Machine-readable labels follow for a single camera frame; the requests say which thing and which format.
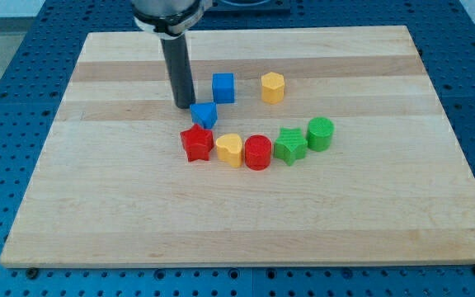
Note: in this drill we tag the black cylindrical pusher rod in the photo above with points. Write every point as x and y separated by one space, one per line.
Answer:
179 71

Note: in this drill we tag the blue cube block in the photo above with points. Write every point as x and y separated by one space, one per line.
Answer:
223 88

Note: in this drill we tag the blue triangular block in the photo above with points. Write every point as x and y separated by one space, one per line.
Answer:
204 114

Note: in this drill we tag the red star block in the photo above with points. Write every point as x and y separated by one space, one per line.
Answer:
197 143

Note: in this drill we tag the yellow hexagon block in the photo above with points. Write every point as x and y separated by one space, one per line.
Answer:
272 88

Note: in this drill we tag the yellow heart block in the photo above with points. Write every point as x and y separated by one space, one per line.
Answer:
229 149

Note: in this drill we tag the red cylinder block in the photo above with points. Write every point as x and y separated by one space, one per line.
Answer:
257 152

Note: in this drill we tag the green star block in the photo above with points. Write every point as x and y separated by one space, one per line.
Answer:
290 145

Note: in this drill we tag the green cylinder block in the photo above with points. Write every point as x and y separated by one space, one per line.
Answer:
319 133

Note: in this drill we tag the light wooden board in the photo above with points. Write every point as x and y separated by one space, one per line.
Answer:
112 187

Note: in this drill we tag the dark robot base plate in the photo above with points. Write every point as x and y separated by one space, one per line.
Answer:
220 6

